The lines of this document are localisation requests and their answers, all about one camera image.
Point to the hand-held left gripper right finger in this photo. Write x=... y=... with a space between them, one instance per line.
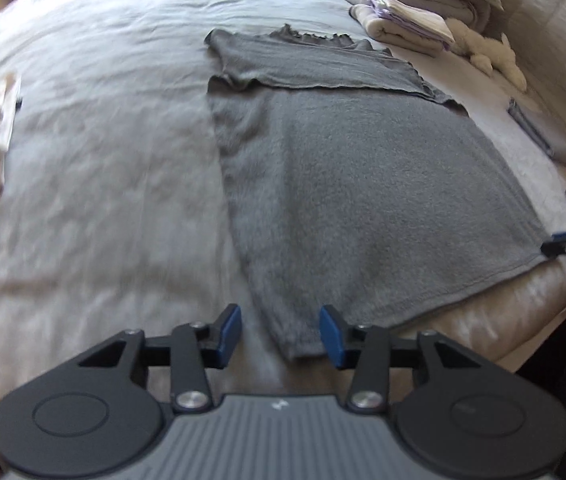
x=333 y=337

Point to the grey folded cloth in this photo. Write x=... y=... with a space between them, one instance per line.
x=530 y=127

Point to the white folded towel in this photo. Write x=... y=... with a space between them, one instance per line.
x=413 y=10

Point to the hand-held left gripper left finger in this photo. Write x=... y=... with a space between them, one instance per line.
x=228 y=335

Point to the beige folded towel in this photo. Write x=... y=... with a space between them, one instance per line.
x=388 y=30

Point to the grey frilled-collar sweater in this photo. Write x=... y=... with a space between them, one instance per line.
x=363 y=185

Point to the bed with grey sheet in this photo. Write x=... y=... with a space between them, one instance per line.
x=88 y=185

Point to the purple folded towel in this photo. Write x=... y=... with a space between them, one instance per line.
x=428 y=35

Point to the white plush toy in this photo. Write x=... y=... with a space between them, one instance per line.
x=488 y=52

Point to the beige quilted headboard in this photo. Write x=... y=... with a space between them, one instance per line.
x=553 y=35

